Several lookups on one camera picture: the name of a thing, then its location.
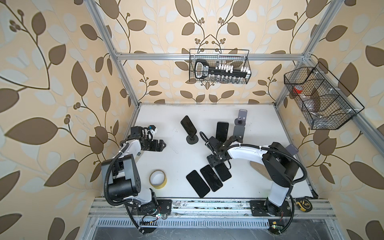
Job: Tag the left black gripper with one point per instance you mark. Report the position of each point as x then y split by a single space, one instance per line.
158 147

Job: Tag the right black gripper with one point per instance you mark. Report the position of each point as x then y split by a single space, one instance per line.
211 161

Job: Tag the black phone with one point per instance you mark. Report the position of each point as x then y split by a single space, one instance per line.
223 172
198 184
222 131
188 126
211 178

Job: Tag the phone stand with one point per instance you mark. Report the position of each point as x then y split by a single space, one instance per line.
293 150
192 140
238 133

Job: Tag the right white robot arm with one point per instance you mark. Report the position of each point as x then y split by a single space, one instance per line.
279 166

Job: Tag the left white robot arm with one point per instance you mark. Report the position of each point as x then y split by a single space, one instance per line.
122 182

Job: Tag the brown cork oval pad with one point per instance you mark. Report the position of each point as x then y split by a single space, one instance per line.
261 169

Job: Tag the yellow tape roll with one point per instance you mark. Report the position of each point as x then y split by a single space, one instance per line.
158 179

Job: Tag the yellow black tape measure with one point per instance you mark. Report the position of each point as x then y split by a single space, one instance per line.
304 205

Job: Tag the red cap plastic bottle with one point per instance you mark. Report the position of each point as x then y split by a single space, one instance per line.
298 91

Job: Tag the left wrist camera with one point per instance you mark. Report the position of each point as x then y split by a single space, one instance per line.
143 133

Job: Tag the black handled tool in basket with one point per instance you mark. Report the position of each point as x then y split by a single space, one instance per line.
202 70

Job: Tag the back wire basket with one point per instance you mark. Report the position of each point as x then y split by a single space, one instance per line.
235 57

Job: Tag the side wire basket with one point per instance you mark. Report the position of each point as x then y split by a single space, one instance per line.
333 103

